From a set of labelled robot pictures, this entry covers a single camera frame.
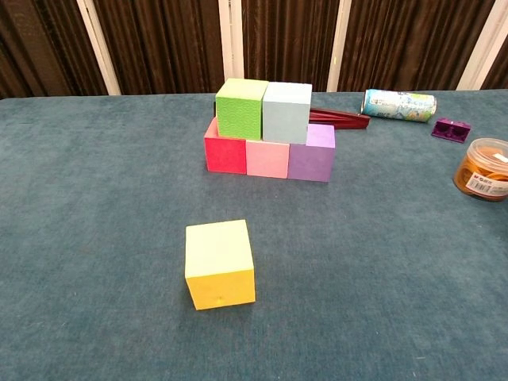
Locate printed drink can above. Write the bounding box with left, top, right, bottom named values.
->
left=360, top=88, right=438, bottom=124

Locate clear tub of rubber bands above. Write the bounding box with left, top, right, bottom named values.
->
left=452, top=137, right=508, bottom=202

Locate green cube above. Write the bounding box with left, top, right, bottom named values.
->
left=214, top=78, right=270, bottom=141

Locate dark brown curtain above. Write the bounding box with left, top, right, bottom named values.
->
left=0, top=0, right=508, bottom=100

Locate yellow cube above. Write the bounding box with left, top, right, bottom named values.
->
left=184, top=218, right=256, bottom=311

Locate purple cube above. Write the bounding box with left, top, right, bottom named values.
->
left=287, top=123, right=337, bottom=183

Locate red folding paper fan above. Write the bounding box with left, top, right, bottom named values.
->
left=213, top=101, right=371, bottom=133

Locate light blue cube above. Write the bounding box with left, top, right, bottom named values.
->
left=261, top=82, right=313, bottom=144

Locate white partition frame post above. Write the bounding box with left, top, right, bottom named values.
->
left=456, top=0, right=508, bottom=91
left=325, top=0, right=354, bottom=93
left=75, top=0, right=122, bottom=96
left=217, top=0, right=246, bottom=94

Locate pink cube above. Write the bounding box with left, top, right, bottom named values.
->
left=245, top=138, right=291, bottom=179

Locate teal felt table cover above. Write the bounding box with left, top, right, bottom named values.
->
left=0, top=90, right=508, bottom=381

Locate small purple plastic brick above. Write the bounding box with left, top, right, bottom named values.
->
left=431, top=117, right=473, bottom=143

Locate red cube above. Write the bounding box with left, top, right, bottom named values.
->
left=203, top=117, right=248, bottom=175

